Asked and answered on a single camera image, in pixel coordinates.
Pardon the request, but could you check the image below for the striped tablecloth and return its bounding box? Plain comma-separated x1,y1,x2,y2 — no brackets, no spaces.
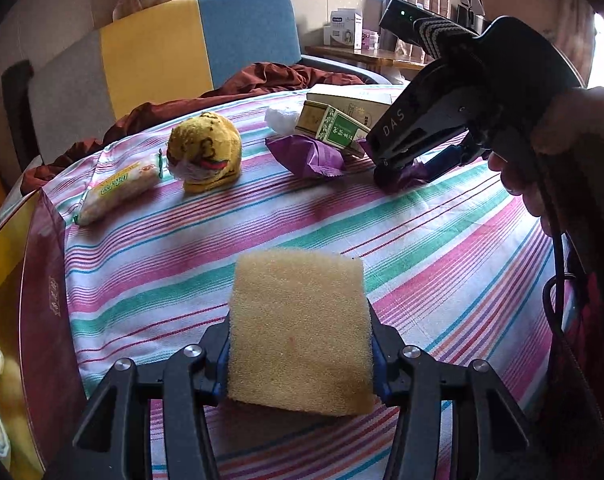
32,84,573,480

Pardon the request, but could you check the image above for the person's right hand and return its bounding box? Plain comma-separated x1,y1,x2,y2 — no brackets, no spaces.
487,87,604,236

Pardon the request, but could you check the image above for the white blue carton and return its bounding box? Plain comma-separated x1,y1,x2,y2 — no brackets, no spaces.
324,9,364,51

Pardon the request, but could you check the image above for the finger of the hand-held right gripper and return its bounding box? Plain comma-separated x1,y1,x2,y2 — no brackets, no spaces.
373,157,420,193
422,142,488,181

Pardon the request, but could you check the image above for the white cardboard box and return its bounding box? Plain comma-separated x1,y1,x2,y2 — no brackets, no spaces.
306,84,395,126

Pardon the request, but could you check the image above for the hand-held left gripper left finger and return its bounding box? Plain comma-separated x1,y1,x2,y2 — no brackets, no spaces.
57,321,231,480

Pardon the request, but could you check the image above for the pale yellow snack packet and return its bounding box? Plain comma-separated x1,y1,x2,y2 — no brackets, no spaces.
73,154,169,226

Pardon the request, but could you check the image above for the gold tin box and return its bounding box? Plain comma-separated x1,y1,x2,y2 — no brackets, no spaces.
0,187,90,480

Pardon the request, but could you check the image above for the silver triangular stand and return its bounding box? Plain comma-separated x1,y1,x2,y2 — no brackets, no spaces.
456,0,490,36

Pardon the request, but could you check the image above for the black rolled mat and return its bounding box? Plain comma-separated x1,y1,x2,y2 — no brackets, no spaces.
1,60,38,161

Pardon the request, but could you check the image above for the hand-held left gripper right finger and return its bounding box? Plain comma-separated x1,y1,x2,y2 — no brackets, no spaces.
367,305,538,480

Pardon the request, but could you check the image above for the purple snack packet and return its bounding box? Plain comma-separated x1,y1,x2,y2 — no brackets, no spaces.
265,135,433,195

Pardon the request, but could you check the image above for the wooden side table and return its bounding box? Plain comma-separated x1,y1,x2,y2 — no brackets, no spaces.
304,44,428,83

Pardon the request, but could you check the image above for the brown crumpled cloth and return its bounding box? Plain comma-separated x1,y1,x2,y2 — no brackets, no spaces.
19,61,383,196

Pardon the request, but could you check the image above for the black cable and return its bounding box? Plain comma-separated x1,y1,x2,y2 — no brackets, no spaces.
542,160,590,376

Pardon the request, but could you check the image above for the yellow plush toy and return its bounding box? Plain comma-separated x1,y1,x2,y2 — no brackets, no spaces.
167,112,243,195

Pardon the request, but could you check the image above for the green tea box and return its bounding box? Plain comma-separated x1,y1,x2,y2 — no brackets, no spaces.
295,100,373,157

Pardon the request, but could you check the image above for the yellow sponge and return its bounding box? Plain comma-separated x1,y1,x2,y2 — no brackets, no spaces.
227,249,378,417

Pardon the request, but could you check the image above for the person's red garment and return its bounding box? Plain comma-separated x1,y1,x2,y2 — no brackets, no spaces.
527,240,604,480

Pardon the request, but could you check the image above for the grey yellow blue sofa chair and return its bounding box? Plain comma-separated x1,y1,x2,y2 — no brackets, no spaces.
2,0,383,161

